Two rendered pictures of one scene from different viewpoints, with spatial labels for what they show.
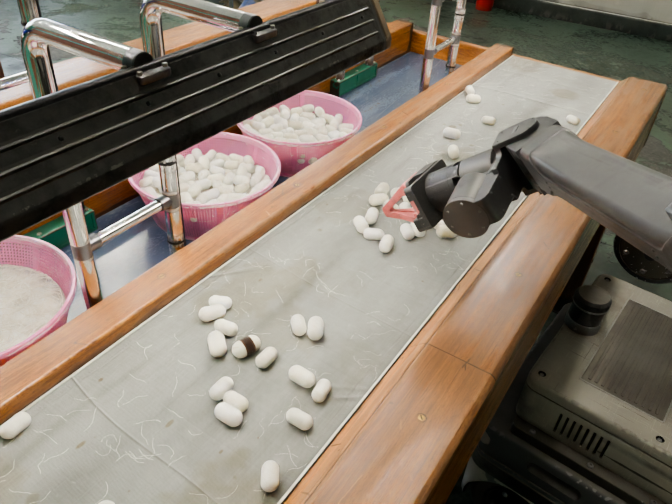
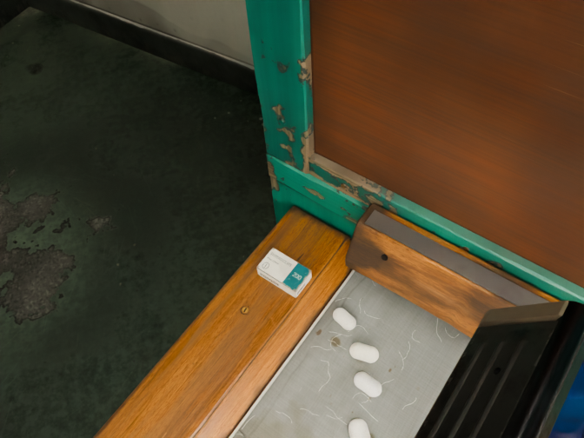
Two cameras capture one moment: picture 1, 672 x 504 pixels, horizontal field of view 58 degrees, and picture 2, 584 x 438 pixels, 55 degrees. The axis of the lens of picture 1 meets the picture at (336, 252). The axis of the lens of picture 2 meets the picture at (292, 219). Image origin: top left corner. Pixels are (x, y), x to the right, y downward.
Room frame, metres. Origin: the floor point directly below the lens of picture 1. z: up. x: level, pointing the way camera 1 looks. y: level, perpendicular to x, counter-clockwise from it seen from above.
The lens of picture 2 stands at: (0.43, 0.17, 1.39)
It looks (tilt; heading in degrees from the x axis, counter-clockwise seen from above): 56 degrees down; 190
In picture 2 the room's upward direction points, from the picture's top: 6 degrees counter-clockwise
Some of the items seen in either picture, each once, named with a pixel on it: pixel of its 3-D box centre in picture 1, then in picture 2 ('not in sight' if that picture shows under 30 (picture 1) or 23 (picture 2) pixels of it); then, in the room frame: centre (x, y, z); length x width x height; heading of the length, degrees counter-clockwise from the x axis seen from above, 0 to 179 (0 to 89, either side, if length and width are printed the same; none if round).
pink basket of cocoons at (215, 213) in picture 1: (207, 187); not in sight; (0.93, 0.24, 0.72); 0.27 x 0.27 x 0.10
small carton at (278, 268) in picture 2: not in sight; (284, 272); (0.10, 0.10, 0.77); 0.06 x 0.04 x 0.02; 59
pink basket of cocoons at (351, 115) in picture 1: (298, 135); not in sight; (1.17, 0.10, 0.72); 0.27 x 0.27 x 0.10
